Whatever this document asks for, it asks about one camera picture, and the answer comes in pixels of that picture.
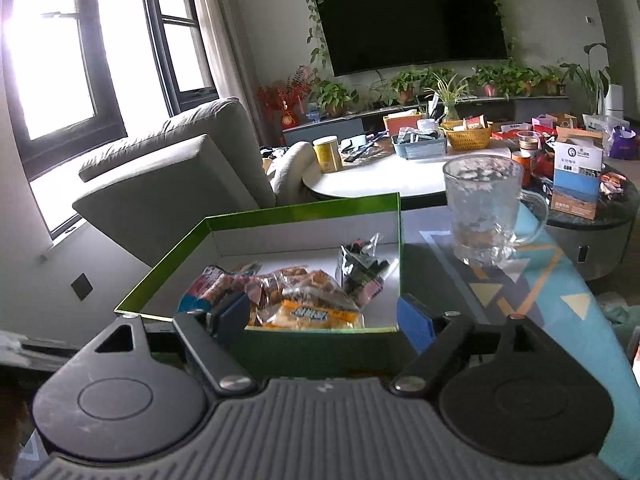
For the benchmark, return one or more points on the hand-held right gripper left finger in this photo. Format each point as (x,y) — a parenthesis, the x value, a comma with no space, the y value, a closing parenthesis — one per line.
(230,315)

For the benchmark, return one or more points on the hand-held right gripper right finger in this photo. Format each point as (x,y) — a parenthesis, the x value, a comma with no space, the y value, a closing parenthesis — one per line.
(415,322)

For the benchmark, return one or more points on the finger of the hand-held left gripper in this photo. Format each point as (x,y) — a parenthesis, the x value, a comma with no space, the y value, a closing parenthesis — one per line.
(45,352)

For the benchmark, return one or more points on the blue red snack packet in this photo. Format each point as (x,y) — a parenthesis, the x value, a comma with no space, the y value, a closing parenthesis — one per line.
(207,287)

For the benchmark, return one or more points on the clear packet brown snacks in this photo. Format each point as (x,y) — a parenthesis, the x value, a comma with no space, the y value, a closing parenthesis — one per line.
(275,287)

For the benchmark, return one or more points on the pink dark snack packet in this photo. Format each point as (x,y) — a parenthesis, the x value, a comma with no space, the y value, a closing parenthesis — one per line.
(362,272)

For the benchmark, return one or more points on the orange biscuit snack packet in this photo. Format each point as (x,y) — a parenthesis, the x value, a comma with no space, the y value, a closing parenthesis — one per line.
(315,316)

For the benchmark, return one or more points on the green cardboard box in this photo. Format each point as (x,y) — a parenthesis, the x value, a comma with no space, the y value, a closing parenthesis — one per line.
(280,240)

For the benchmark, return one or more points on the clear glass mug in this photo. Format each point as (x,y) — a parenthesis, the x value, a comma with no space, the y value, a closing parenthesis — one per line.
(480,210)

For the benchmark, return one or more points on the grey fabric sofa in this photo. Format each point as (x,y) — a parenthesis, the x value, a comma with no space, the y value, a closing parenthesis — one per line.
(160,195)

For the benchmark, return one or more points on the white oval coffee table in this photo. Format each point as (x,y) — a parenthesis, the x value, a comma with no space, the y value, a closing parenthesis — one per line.
(380,180)

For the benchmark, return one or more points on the grey blue plastic tray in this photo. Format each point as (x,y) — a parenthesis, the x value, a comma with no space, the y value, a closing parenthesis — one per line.
(419,149)

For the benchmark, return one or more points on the yellow tin can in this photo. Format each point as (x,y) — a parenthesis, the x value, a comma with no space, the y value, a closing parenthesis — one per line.
(327,155)

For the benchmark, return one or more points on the yellow woven basket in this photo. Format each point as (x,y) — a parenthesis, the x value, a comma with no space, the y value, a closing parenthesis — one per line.
(467,137)

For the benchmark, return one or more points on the orange paper cup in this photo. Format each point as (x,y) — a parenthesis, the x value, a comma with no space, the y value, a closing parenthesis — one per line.
(522,160)

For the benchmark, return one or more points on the round dark side table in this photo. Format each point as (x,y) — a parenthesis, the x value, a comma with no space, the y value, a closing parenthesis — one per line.
(600,250)

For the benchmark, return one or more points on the orange cardboard box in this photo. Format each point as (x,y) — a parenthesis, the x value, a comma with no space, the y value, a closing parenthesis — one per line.
(402,124)

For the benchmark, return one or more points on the blue white carton box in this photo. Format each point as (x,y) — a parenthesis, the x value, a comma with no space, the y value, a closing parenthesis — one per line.
(575,195)

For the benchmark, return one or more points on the grey television cabinet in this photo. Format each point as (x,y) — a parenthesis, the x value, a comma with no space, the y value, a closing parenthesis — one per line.
(325,127)

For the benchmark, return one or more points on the instant noodle cup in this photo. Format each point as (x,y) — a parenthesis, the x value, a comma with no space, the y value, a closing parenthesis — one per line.
(529,141)

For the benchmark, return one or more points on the red festive decoration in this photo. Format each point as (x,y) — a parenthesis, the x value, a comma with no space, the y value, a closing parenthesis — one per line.
(287,100)

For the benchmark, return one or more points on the spider plant in vase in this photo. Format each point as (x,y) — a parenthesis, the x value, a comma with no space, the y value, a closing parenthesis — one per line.
(449,95)

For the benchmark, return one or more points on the green potted plant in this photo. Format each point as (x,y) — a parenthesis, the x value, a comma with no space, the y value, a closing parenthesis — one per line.
(487,80)
(552,79)
(522,79)
(407,82)
(332,96)

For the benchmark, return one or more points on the purple gift bag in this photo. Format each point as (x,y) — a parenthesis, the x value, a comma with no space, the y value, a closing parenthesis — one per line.
(622,144)

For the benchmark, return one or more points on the narrow dark framed window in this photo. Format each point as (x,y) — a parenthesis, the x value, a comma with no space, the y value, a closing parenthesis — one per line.
(182,45)

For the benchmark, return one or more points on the sheer white curtain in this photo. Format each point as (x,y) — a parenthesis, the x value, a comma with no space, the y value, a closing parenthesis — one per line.
(225,35)

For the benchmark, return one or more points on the large dark framed window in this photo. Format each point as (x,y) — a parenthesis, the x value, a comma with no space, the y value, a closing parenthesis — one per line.
(55,60)

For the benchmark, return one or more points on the white air purifier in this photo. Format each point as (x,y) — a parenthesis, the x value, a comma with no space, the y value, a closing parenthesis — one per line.
(614,100)

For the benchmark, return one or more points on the hanging green vine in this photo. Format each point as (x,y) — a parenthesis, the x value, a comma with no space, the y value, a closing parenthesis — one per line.
(316,25)

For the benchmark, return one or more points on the tall leafy floor plant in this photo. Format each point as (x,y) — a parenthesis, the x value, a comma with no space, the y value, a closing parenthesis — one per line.
(592,77)

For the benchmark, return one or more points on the dark wall socket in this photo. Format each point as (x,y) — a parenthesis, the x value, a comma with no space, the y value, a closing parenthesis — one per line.
(81,286)

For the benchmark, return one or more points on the black wall television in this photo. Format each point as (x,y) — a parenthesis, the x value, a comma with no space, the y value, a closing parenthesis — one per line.
(410,20)

